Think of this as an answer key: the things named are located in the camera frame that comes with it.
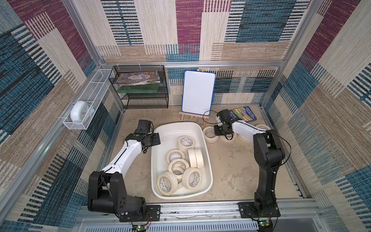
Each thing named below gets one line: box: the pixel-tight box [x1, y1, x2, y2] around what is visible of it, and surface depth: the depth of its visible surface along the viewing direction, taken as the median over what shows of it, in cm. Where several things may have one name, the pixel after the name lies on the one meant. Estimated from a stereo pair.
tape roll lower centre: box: [168, 158, 190, 184], surface depth 85 cm
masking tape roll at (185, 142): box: [177, 135, 196, 152], surface depth 98 cm
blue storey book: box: [228, 105, 257, 123], surface depth 114 cm
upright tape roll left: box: [186, 147, 198, 169], surface depth 83 cm
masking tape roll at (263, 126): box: [255, 123, 272, 131], surface depth 107 cm
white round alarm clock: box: [70, 100, 95, 123], surface depth 64 cm
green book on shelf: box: [116, 84, 160, 94], surface depth 98 cm
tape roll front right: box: [182, 167, 203, 191], surface depth 81 cm
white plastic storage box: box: [150, 121, 214, 200], surface depth 85 cm
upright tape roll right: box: [193, 148, 204, 169], surface depth 83 cm
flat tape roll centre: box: [166, 148, 186, 165], surface depth 93 cm
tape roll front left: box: [156, 171, 179, 196], surface depth 79 cm
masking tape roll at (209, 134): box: [202, 125, 219, 144], surface depth 101 cm
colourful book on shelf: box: [116, 71, 161, 86], surface depth 83 cm
